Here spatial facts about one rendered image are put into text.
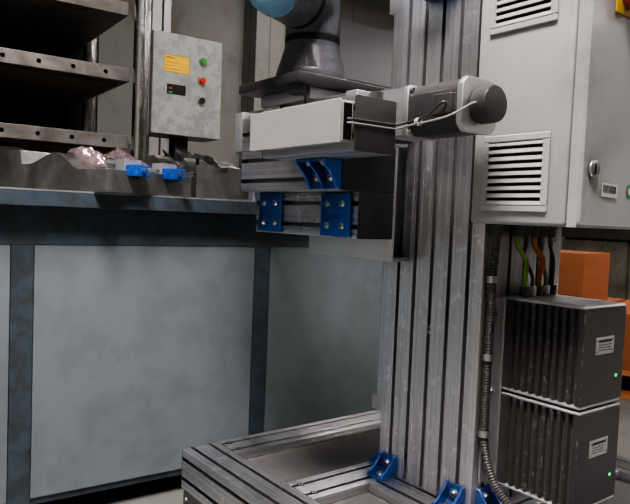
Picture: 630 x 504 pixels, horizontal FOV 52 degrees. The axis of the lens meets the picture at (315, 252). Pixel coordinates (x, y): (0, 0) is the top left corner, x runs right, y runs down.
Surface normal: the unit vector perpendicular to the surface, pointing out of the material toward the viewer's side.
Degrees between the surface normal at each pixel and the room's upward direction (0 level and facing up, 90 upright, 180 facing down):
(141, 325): 90
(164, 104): 90
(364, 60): 90
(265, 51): 90
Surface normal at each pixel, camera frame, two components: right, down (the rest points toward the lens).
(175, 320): 0.57, 0.07
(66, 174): -0.62, 0.02
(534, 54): -0.79, 0.00
